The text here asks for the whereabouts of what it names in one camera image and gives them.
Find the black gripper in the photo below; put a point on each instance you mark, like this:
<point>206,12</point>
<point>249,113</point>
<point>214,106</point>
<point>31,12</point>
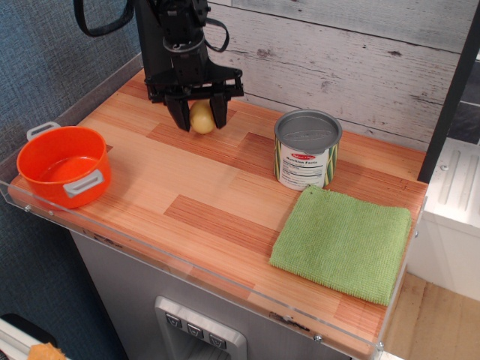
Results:
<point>189,74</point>

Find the yellow potato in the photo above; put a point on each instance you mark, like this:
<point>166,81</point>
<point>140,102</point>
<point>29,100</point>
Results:
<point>201,117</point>

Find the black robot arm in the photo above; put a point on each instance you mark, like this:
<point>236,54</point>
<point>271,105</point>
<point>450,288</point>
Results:
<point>183,22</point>

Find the silver tin can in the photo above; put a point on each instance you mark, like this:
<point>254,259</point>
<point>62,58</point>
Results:
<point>306,148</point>

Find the clear acrylic table guard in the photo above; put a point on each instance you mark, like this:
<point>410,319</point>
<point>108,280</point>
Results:
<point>222,241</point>

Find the silver toy fridge cabinet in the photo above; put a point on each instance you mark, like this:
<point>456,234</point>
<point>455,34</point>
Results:
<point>159,315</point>

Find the green folded cloth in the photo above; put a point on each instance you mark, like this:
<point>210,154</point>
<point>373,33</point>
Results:
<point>343,243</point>

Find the white toy appliance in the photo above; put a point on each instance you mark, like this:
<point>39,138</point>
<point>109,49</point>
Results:
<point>445,249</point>

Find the orange object bottom left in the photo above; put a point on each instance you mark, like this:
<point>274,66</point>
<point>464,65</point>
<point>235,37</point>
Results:
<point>45,351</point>

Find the dark vertical post left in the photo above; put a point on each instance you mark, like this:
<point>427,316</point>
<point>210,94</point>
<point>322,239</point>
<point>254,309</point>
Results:
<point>156,59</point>

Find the dark vertical post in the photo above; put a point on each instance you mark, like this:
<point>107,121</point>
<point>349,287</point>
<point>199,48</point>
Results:
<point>456,89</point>
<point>156,59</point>

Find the orange bowl with grey handles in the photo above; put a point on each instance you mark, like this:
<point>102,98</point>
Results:
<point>67,166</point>

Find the dark vertical post right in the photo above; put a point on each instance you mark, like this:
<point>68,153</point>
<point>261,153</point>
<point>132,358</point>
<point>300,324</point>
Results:
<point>456,89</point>

